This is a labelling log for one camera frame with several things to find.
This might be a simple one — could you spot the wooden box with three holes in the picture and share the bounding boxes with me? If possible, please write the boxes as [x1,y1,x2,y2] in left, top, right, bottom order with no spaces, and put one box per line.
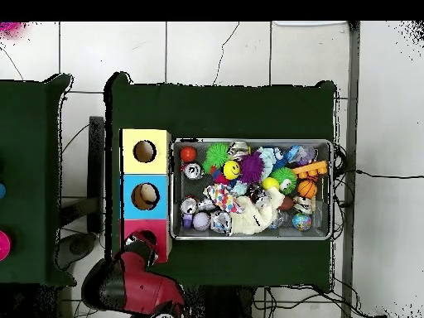
[118,128,172,264]

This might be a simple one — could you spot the silver mesh bin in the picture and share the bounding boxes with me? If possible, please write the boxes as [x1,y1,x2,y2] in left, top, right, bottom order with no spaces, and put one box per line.
[169,137,333,241]

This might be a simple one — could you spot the crushed red can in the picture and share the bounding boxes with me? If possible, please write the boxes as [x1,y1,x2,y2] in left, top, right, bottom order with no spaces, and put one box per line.
[180,197,199,215]

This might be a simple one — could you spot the white baseball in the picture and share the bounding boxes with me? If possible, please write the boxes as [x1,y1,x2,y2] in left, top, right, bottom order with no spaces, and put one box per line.
[192,211,212,232]

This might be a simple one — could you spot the crushed black can silver lid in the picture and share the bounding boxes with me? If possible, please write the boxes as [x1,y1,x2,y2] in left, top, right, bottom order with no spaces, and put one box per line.
[181,161,205,181]

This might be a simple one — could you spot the white cloth with coloured dots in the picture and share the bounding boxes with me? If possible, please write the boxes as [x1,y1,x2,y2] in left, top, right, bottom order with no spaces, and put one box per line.
[202,182,245,214]

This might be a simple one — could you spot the red ball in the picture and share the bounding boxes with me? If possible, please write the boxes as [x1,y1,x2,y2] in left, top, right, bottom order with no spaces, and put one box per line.
[179,145,198,163]

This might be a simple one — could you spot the yellow smiley ball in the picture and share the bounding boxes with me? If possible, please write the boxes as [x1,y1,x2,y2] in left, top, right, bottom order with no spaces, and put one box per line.
[222,160,242,181]

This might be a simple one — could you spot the purple spiky rubber toy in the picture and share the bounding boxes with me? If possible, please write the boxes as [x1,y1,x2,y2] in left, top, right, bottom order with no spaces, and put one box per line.
[238,151,265,184]

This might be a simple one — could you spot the pink round object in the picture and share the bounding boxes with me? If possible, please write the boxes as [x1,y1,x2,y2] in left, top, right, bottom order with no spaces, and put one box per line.
[0,229,12,263]

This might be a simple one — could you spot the dark green table cloth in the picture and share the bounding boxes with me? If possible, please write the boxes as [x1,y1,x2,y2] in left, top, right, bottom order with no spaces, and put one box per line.
[0,74,75,287]
[104,71,337,292]

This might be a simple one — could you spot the orange basketball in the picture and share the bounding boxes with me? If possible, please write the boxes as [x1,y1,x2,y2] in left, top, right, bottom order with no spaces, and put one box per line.
[296,179,318,200]

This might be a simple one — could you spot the green stringy puffer ball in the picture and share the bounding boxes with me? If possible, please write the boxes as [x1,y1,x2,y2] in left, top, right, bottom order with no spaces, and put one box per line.
[202,142,231,173]

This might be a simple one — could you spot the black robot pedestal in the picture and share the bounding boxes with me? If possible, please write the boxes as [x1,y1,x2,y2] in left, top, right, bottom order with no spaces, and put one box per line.
[198,286,257,318]

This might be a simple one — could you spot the black cable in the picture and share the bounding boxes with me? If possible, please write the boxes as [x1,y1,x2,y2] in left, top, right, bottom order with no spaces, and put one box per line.
[355,169,424,180]

